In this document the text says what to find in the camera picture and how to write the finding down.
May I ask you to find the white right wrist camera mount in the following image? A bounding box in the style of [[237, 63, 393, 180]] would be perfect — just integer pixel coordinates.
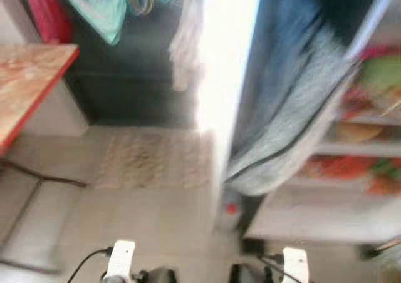
[[281, 247, 309, 283]]

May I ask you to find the marble-pattern folding table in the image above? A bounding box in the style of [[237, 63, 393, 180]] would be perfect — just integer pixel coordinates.
[[0, 43, 88, 190]]

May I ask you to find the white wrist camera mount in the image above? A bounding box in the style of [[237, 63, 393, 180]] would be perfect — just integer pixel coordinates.
[[281, 247, 309, 283], [103, 240, 136, 282]]

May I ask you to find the black wardrobe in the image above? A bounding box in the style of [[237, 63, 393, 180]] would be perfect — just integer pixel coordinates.
[[63, 0, 202, 128]]

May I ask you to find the blue cloth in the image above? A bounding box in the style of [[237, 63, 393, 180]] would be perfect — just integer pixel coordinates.
[[241, 0, 326, 158]]

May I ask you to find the orange bowl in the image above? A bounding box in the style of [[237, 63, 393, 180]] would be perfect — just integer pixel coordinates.
[[335, 121, 386, 145]]

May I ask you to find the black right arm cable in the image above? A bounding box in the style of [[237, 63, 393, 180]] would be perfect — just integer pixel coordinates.
[[257, 253, 286, 279]]

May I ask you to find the white hanging towel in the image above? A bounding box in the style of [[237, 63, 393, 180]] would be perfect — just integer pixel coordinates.
[[169, 0, 204, 93]]

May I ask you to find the speckled brown floor mat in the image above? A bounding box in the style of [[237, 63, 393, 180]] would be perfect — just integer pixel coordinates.
[[94, 131, 214, 190]]

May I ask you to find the white cabinet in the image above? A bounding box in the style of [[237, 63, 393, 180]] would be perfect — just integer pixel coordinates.
[[25, 76, 91, 137]]

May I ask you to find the grey cloth cover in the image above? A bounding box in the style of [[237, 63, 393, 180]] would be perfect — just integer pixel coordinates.
[[226, 26, 358, 197]]

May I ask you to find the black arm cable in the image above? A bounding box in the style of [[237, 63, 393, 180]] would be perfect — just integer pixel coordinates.
[[68, 248, 113, 283], [257, 253, 286, 279]]

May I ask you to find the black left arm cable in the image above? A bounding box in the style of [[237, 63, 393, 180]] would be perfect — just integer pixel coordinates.
[[68, 248, 113, 283]]

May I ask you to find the red hanging bag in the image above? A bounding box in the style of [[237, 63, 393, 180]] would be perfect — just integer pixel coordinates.
[[24, 0, 75, 44]]

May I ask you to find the mint green hanging bag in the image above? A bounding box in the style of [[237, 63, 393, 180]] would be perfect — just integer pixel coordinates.
[[66, 0, 128, 46]]

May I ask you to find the red food bag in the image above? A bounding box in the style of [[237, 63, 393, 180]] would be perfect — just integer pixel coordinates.
[[304, 155, 377, 180]]

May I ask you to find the bottle with red cap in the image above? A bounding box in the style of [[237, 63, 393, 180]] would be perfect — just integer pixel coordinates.
[[219, 195, 245, 230]]

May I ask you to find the green food bag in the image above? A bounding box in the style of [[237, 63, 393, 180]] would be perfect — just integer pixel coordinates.
[[358, 54, 401, 102]]

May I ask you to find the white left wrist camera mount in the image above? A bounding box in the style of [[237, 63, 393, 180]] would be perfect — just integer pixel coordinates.
[[103, 240, 136, 282]]

